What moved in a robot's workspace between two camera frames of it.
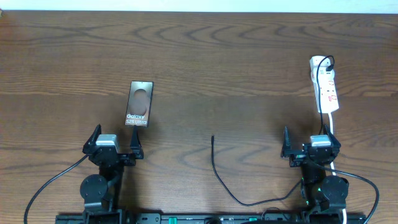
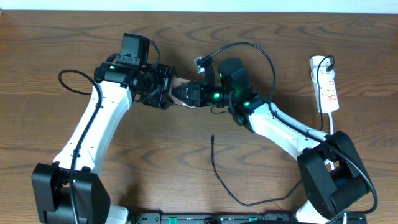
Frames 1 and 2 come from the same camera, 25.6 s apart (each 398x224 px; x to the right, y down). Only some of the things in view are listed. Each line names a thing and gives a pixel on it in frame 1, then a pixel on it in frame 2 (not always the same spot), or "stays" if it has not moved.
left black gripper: [92, 139] to [160, 99]
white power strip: [329, 97] stays
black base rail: [213, 218] stays
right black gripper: [298, 157] to [193, 86]
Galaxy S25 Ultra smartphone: [139, 103] to [175, 83]
